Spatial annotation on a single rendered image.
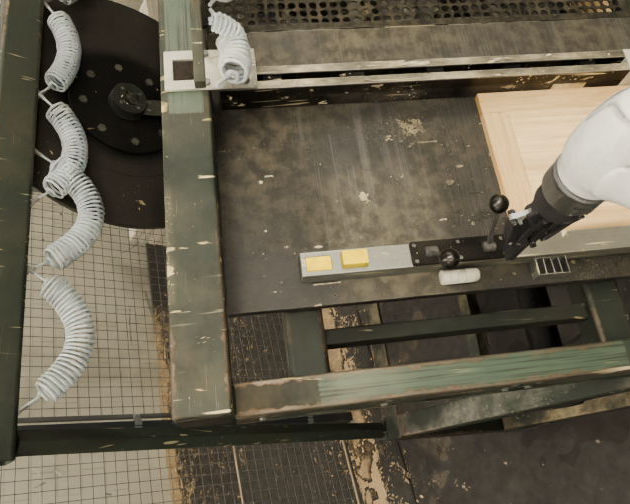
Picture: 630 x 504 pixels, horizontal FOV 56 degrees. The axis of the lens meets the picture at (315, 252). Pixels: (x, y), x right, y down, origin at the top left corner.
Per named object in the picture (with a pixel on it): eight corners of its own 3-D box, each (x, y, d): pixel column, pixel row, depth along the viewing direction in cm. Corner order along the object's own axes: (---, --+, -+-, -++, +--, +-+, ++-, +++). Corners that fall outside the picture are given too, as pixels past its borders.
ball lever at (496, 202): (499, 255, 118) (514, 200, 109) (481, 257, 117) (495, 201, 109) (492, 244, 121) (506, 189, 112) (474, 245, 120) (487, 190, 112)
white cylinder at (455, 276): (440, 287, 119) (477, 283, 120) (444, 282, 117) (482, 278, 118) (437, 273, 120) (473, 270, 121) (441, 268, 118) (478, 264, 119)
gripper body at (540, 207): (548, 216, 86) (522, 242, 95) (602, 212, 87) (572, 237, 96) (534, 172, 89) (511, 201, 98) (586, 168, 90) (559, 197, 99)
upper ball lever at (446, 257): (438, 259, 118) (464, 269, 105) (420, 261, 118) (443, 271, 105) (437, 240, 118) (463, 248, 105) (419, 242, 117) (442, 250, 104)
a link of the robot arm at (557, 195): (627, 198, 82) (604, 217, 87) (607, 143, 85) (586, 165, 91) (566, 203, 81) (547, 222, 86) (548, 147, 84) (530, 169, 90)
